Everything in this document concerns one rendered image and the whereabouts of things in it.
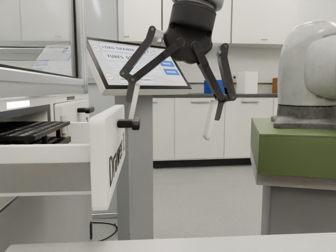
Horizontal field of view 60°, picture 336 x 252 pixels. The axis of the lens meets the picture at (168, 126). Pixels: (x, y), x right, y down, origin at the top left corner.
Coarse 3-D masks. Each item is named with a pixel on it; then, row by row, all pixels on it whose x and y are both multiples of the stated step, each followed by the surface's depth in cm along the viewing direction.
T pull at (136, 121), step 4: (120, 120) 46; (124, 120) 46; (128, 120) 46; (132, 120) 46; (136, 120) 45; (120, 124) 46; (124, 124) 46; (128, 124) 46; (132, 124) 44; (136, 124) 44; (132, 128) 44; (136, 128) 44
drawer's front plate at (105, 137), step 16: (112, 112) 41; (96, 128) 32; (112, 128) 40; (96, 144) 33; (112, 144) 40; (96, 160) 33; (112, 160) 40; (96, 176) 33; (96, 192) 33; (112, 192) 39; (96, 208) 34
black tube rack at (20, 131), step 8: (0, 128) 45; (8, 128) 45; (16, 128) 44; (24, 128) 44; (32, 128) 44; (0, 136) 37; (8, 136) 37; (16, 136) 38; (48, 136) 55; (56, 136) 54; (0, 144) 47
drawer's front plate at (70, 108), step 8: (56, 104) 63; (64, 104) 65; (72, 104) 72; (80, 104) 80; (88, 104) 91; (56, 112) 63; (64, 112) 64; (72, 112) 71; (80, 112) 80; (56, 120) 63; (72, 120) 71; (80, 120) 80; (88, 120) 91
